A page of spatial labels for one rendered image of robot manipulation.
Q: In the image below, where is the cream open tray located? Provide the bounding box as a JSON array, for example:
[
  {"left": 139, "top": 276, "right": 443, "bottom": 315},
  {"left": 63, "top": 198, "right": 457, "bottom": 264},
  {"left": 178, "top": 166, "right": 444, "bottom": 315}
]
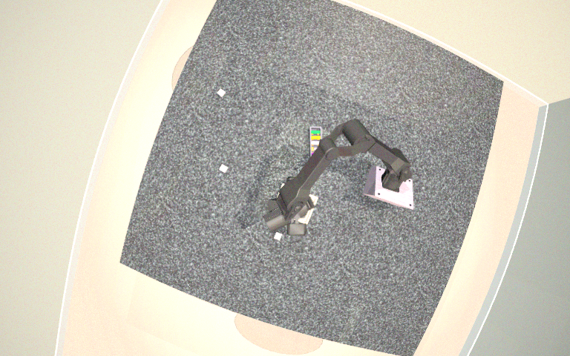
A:
[{"left": 298, "top": 194, "right": 318, "bottom": 224}]

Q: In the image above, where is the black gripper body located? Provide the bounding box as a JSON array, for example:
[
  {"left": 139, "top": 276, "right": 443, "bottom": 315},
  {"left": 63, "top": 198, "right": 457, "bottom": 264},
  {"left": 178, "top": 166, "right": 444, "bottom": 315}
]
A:
[{"left": 286, "top": 177, "right": 307, "bottom": 236}]

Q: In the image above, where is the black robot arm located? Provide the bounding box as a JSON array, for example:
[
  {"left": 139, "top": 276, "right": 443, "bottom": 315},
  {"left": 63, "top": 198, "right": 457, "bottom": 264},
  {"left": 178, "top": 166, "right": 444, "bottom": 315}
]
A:
[{"left": 263, "top": 119, "right": 412, "bottom": 233}]

